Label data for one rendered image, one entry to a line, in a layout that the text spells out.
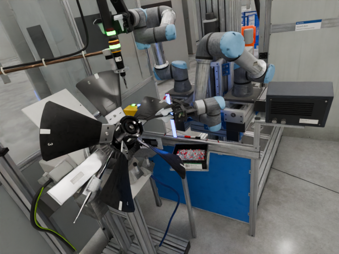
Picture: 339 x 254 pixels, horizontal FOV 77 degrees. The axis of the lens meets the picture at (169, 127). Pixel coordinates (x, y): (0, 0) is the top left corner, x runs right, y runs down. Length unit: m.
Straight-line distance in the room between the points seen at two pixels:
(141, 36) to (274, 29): 1.65
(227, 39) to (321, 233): 1.62
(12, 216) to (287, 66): 2.66
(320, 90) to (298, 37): 1.47
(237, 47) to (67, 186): 0.97
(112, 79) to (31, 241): 1.19
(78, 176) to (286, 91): 1.00
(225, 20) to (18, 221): 1.86
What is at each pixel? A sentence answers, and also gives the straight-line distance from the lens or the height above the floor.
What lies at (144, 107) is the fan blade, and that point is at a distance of 1.21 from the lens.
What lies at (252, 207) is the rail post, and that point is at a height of 0.34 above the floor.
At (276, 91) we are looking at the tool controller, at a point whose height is 1.23.
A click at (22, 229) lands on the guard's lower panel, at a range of 1.73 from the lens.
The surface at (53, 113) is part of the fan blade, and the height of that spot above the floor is 1.39.
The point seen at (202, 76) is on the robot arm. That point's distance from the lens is 1.20.
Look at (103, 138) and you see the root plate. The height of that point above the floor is 1.21.
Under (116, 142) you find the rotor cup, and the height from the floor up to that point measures 1.16.
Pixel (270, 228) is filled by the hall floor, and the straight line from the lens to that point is 2.05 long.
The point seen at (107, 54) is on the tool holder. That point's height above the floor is 1.53.
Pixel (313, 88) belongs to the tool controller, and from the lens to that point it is 1.15.
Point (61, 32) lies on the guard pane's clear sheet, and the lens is 1.72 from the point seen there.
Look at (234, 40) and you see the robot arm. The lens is 1.10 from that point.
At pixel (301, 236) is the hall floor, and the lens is 2.07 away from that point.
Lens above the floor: 1.67
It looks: 30 degrees down
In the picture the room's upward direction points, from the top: 11 degrees counter-clockwise
